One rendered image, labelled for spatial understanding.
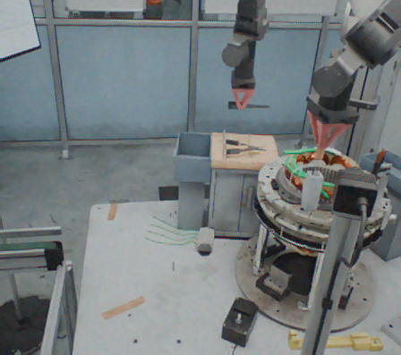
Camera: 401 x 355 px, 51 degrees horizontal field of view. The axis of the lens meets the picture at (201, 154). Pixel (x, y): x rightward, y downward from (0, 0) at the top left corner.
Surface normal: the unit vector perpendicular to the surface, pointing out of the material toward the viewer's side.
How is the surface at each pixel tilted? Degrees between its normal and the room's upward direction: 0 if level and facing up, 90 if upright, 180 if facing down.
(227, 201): 90
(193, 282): 0
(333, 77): 94
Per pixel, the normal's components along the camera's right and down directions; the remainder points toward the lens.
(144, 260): 0.04, -0.88
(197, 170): -0.04, 0.47
